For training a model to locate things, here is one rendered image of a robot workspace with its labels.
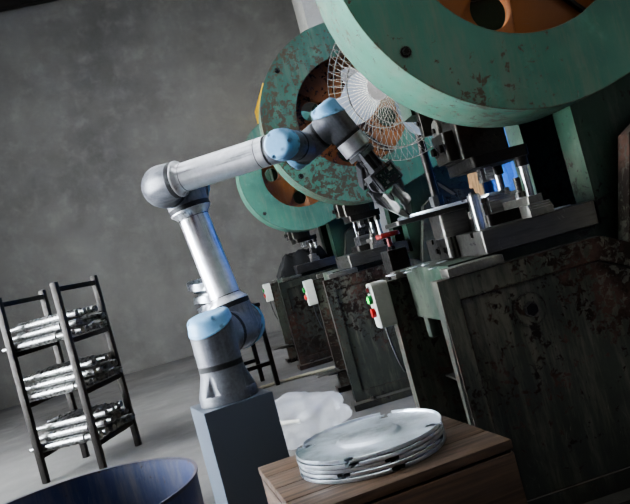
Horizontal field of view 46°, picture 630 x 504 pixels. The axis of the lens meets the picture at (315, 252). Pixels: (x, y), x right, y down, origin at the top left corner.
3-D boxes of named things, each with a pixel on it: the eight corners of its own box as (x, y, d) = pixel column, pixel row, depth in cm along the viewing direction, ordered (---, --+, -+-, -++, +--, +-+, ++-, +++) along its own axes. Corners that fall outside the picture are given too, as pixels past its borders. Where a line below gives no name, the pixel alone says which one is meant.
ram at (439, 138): (448, 163, 191) (418, 52, 191) (431, 172, 205) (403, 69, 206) (509, 147, 193) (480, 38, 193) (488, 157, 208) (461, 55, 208)
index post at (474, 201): (478, 230, 179) (468, 192, 179) (474, 231, 182) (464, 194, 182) (489, 227, 179) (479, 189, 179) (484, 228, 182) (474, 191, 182)
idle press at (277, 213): (290, 379, 486) (221, 123, 487) (270, 364, 583) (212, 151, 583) (498, 315, 517) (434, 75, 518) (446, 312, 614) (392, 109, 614)
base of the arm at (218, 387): (208, 411, 181) (197, 372, 181) (195, 405, 195) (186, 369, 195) (265, 392, 186) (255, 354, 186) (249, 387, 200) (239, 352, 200)
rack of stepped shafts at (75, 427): (113, 469, 358) (62, 279, 358) (31, 487, 367) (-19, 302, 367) (149, 442, 400) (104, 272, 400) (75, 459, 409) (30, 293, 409)
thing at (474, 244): (487, 255, 175) (480, 230, 175) (430, 260, 220) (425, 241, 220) (600, 223, 180) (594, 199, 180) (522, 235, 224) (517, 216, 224)
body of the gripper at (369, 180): (383, 195, 183) (352, 157, 182) (374, 199, 192) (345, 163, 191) (406, 176, 184) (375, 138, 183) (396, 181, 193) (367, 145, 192)
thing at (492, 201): (491, 213, 192) (487, 196, 192) (471, 218, 207) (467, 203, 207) (523, 205, 193) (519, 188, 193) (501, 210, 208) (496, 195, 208)
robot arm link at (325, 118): (311, 114, 192) (335, 93, 189) (337, 147, 193) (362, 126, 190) (303, 117, 184) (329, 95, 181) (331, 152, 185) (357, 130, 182)
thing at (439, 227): (409, 270, 189) (396, 219, 189) (396, 271, 202) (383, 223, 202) (499, 245, 192) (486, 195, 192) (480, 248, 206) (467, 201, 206)
